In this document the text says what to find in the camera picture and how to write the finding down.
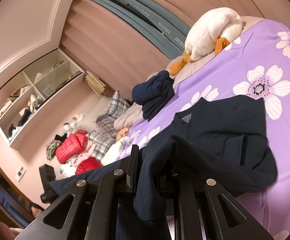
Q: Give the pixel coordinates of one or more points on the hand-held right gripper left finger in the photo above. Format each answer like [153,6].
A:
[132,170]

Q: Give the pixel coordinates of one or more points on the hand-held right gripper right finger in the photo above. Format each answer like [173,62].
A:
[184,192]

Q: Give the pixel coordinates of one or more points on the navy blue jacket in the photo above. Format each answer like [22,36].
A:
[222,150]

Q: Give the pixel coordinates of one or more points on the person's left forearm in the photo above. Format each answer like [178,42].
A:
[7,232]

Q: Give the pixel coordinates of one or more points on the pile of white pink clothes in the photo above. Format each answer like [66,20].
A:
[71,166]

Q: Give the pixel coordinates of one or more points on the folded navy blue clothes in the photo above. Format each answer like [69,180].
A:
[152,92]

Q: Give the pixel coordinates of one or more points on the white cloth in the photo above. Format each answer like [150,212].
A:
[112,153]

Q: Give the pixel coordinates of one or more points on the green patterned cloth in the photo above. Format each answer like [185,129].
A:
[53,150]

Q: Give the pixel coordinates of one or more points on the person's head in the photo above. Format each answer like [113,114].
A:
[36,210]

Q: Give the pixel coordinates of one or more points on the peach cloth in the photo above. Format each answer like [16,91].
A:
[123,133]

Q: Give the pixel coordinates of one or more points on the red down jacket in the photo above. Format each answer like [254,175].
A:
[88,166]
[71,147]

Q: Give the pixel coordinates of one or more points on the plaid pillow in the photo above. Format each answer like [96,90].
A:
[102,142]
[115,107]

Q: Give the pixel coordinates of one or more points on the black cloth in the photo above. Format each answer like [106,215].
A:
[60,138]

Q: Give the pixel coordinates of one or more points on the white plush toy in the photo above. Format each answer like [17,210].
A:
[73,123]

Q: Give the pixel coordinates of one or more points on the beige hanging cloth bundle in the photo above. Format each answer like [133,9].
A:
[96,83]

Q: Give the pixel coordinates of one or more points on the purple floral bedsheet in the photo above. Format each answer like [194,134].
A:
[284,130]

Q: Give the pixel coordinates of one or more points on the grey-blue curtain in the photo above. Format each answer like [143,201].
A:
[145,22]

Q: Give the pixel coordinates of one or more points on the white plush goose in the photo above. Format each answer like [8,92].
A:
[209,35]

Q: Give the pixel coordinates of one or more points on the white wall switch panel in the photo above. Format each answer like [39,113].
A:
[20,173]

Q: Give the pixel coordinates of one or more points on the white wall shelf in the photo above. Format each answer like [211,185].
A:
[47,100]

